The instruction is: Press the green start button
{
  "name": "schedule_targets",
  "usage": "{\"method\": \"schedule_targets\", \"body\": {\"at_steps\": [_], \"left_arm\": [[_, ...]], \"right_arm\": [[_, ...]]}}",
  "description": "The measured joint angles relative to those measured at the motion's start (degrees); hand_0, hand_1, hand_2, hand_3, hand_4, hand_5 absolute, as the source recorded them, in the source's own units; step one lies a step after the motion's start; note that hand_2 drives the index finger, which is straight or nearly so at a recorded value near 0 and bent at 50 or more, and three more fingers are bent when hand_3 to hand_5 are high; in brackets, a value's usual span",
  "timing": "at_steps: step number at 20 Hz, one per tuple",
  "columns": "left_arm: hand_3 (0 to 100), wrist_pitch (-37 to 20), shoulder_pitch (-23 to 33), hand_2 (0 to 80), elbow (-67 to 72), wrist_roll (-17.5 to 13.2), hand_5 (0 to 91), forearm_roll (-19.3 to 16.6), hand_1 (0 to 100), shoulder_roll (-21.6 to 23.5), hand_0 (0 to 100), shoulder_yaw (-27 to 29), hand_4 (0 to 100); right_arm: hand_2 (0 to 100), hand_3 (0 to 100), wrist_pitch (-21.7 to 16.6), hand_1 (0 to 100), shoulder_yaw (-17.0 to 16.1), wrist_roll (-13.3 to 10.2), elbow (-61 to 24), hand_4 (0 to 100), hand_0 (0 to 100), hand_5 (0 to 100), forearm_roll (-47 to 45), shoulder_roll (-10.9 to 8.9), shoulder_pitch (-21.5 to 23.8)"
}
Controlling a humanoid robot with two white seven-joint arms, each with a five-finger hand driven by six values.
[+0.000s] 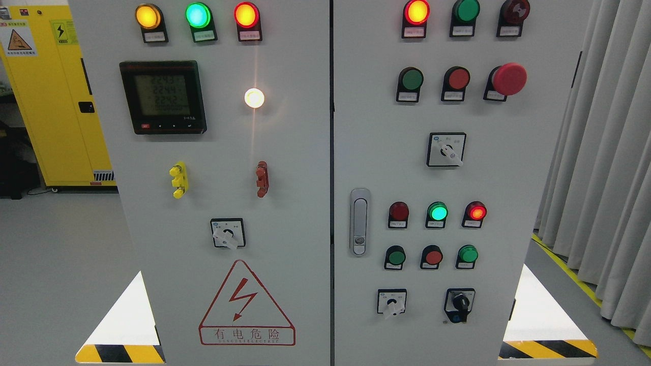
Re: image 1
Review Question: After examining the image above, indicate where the green start push button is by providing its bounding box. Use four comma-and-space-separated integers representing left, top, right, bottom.
383, 245, 405, 270

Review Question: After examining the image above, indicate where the red stop push button lower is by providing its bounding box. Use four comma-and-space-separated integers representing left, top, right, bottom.
420, 244, 443, 269

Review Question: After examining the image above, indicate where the green push button upper right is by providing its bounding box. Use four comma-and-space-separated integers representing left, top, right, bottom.
396, 67, 424, 103

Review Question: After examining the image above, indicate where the green push button lower right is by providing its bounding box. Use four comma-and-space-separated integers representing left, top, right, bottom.
455, 244, 479, 269

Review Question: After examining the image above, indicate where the red push button upper right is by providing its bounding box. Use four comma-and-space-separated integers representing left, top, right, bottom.
441, 66, 470, 102

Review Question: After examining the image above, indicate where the red mushroom emergency stop button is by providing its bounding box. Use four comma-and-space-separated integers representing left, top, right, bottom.
483, 63, 527, 102

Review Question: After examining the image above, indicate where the grey electrical control cabinet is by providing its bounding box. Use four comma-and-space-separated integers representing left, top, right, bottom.
69, 1, 595, 365

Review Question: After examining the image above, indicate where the red terminal connector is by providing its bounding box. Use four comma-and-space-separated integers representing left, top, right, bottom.
255, 161, 270, 198

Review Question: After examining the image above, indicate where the red indicator light middle left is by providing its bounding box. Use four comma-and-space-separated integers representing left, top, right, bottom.
388, 201, 409, 229

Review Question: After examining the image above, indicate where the red indicator light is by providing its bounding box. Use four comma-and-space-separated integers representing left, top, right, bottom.
388, 201, 409, 229
234, 2, 262, 42
462, 201, 487, 229

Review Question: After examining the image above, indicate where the white lit indicator light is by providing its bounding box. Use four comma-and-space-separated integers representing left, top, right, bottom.
244, 87, 265, 109

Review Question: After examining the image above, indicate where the green indicator light middle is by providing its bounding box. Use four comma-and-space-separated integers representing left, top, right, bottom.
425, 201, 449, 229

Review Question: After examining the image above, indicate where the green indicator light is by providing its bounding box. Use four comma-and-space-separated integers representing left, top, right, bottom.
449, 0, 481, 38
425, 201, 449, 229
185, 2, 218, 43

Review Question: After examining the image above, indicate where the yellow terminal connector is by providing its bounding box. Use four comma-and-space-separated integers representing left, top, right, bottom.
169, 161, 189, 199

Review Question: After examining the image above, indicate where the red indicator light middle right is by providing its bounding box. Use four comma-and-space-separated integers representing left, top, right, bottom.
462, 201, 487, 229

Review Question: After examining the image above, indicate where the red electrical hazard warning sticker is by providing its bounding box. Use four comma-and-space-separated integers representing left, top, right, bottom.
198, 260, 296, 347

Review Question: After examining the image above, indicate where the black digital power meter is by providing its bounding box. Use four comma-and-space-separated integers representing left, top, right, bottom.
120, 60, 207, 135

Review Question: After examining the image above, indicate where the red indicator light top left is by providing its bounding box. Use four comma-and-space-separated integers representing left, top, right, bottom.
234, 2, 262, 42

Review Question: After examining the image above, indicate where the red lit indicator top right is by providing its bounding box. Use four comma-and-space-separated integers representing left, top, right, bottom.
401, 0, 430, 39

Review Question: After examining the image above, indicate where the green indicator light top left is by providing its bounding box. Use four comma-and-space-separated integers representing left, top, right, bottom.
185, 2, 218, 43

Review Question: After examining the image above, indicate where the green indicator light top right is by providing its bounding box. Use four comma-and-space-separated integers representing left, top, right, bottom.
449, 0, 481, 38

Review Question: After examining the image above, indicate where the yellow indicator light top left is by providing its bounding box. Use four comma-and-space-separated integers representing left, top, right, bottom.
135, 3, 169, 44

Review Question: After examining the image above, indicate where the dark red buzzer top right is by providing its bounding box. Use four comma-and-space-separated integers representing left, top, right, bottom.
496, 0, 531, 38

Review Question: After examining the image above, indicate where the grey curtain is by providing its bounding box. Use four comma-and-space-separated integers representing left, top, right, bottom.
537, 1, 650, 347

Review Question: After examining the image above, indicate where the yellow safety storage cabinet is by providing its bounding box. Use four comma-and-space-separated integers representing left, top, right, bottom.
2, 5, 116, 188

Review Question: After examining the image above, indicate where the silver cabinet door handle lock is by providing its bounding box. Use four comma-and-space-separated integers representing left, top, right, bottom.
349, 188, 371, 256

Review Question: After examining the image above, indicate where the left door rotary selector switch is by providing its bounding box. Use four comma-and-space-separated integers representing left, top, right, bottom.
210, 218, 246, 250

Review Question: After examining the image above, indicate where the upper right rotary selector switch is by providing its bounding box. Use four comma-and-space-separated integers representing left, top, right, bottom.
426, 132, 466, 167

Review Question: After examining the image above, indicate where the lower rotary selector switch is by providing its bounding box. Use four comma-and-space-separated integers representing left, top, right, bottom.
377, 289, 407, 319

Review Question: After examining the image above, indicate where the black key switch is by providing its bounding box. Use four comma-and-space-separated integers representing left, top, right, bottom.
443, 288, 475, 324

